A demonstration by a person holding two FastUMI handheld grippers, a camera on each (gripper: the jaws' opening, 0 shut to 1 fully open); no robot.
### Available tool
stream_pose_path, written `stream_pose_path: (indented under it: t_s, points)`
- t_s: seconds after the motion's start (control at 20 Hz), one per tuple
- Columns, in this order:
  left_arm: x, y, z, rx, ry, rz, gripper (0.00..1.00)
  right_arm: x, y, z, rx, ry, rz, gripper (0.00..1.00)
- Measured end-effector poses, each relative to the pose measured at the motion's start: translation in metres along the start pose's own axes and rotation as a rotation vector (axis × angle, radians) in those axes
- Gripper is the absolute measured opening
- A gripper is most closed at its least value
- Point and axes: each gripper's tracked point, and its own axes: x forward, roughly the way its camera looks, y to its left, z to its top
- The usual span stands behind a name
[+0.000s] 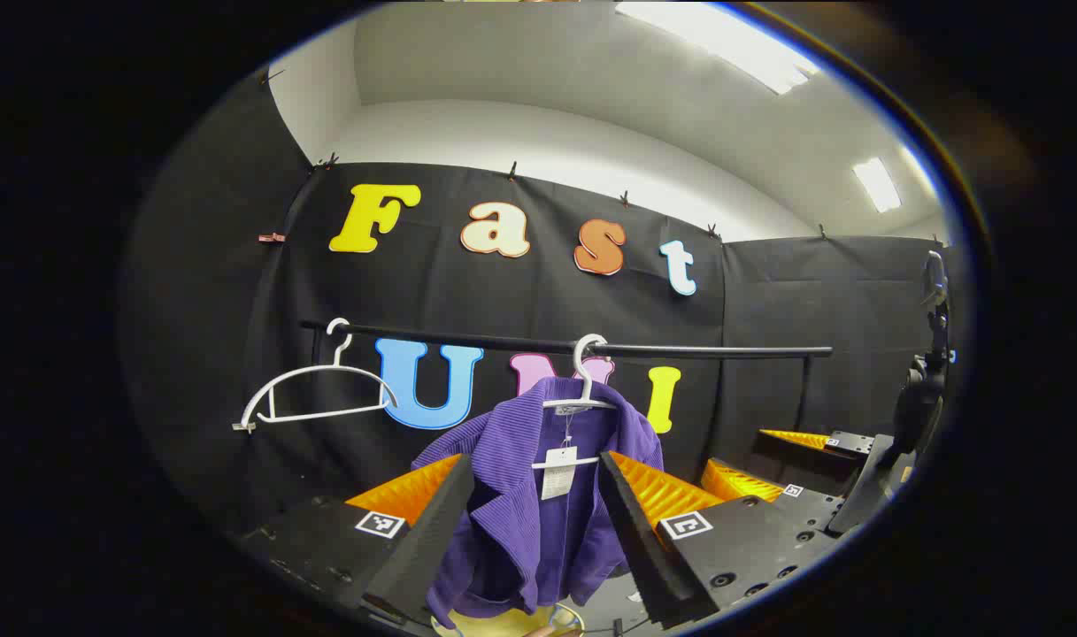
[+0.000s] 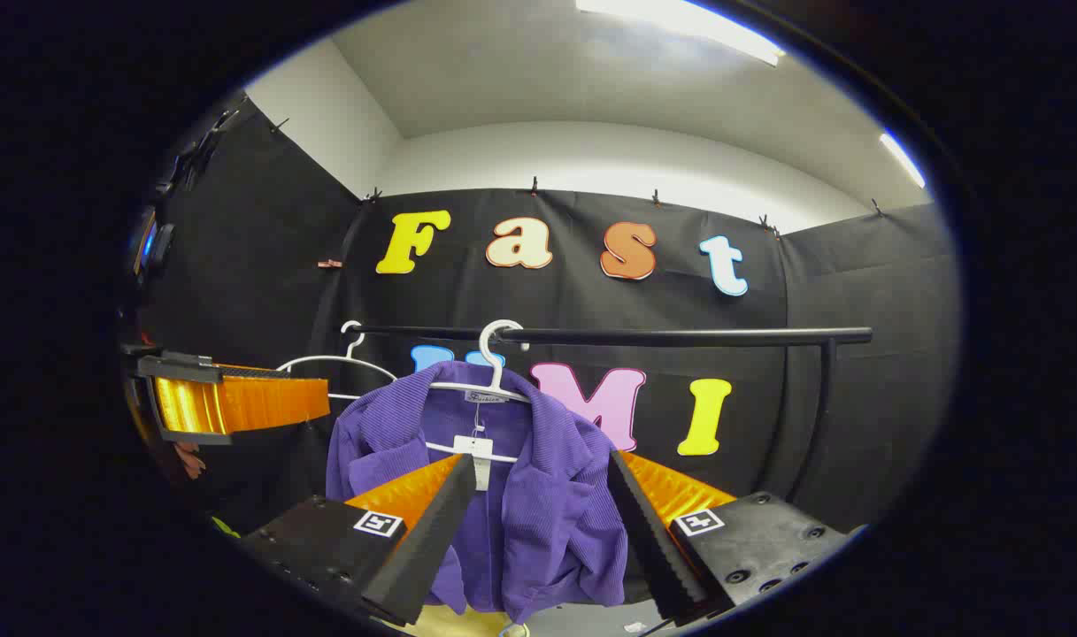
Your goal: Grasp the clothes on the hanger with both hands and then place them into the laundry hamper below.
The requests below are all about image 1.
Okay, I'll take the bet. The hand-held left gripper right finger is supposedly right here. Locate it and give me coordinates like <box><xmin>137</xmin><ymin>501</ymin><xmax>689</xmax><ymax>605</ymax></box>
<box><xmin>598</xmin><ymin>449</ymin><xmax>845</xmax><ymax>631</ymax></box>

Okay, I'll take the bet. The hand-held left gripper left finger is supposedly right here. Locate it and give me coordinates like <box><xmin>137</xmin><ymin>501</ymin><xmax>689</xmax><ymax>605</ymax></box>
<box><xmin>233</xmin><ymin>453</ymin><xmax>477</xmax><ymax>631</ymax></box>

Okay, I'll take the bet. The purple ribbed jacket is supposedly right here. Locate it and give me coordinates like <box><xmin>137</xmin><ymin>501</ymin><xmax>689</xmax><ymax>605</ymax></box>
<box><xmin>412</xmin><ymin>376</ymin><xmax>665</xmax><ymax>629</ymax></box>

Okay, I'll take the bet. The black clothes rack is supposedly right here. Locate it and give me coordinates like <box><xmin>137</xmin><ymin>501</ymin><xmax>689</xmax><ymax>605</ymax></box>
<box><xmin>301</xmin><ymin>318</ymin><xmax>835</xmax><ymax>434</ymax></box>

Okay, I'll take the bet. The white plastic clothes hanger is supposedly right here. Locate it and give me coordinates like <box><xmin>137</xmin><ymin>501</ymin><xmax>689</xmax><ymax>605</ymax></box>
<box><xmin>233</xmin><ymin>318</ymin><xmax>399</xmax><ymax>434</ymax></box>

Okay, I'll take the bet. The white hanger with ridged shoulders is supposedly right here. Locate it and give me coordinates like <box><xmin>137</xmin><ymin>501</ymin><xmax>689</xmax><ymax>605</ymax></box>
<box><xmin>531</xmin><ymin>334</ymin><xmax>620</xmax><ymax>470</ymax></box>

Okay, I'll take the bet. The black backdrop cloth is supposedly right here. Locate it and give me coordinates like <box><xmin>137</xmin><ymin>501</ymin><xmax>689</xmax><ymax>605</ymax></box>
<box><xmin>118</xmin><ymin>71</ymin><xmax>955</xmax><ymax>567</ymax></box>

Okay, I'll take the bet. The row of black cloth clips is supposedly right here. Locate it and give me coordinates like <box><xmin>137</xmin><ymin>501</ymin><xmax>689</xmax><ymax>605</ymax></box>
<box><xmin>259</xmin><ymin>69</ymin><xmax>943</xmax><ymax>244</ymax></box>

